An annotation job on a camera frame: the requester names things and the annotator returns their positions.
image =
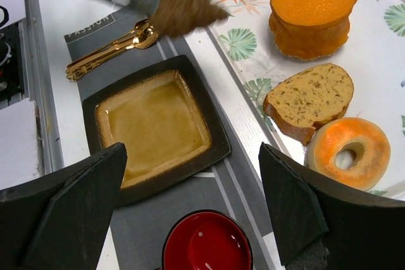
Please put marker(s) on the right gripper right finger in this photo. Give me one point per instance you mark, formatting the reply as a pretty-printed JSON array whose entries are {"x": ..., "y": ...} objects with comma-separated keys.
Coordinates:
[{"x": 320, "y": 223}]

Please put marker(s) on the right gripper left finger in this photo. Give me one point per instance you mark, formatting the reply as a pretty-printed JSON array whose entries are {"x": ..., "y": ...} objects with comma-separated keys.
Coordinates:
[{"x": 60, "y": 220}]

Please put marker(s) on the round orange cake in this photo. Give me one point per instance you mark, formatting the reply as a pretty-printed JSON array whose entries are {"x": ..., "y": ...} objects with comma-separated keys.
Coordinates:
[{"x": 309, "y": 29}]

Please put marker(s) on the speckled bread slice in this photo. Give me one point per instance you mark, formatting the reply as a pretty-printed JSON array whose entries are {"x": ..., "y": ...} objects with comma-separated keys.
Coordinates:
[{"x": 306, "y": 101}]

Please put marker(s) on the orange glazed donut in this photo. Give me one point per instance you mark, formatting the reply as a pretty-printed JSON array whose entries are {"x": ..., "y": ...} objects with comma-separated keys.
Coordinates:
[{"x": 352, "y": 151}]

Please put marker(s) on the red enamel mug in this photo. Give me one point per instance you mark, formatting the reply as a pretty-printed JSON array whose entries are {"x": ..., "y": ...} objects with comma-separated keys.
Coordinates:
[{"x": 206, "y": 239}]

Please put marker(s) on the square brown ceramic plate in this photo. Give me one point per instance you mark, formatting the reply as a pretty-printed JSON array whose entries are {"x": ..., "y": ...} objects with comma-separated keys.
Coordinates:
[{"x": 166, "y": 119}]

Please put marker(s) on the leaf pattern serving tray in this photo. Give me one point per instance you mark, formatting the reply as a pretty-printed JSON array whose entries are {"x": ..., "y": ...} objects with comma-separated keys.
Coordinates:
[{"x": 373, "y": 56}]

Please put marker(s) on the gold spoon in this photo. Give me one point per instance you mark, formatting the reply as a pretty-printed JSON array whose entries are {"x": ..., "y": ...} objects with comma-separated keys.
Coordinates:
[{"x": 126, "y": 42}]

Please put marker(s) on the aluminium table rail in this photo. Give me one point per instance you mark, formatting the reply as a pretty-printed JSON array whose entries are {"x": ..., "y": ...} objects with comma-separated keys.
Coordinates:
[{"x": 41, "y": 76}]

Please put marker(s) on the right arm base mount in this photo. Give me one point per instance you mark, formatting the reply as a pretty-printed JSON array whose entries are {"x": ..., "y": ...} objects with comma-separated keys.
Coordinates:
[{"x": 12, "y": 79}]

